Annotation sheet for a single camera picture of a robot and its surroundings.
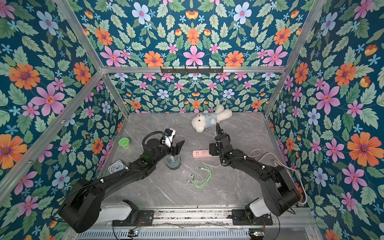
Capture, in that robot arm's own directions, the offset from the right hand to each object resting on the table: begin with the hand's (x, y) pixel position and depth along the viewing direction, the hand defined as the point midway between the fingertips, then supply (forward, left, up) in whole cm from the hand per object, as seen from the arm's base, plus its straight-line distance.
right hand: (218, 143), depth 91 cm
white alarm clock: (-14, +61, -5) cm, 63 cm away
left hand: (-4, +21, +11) cm, 24 cm away
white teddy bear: (+19, +12, -1) cm, 22 cm away
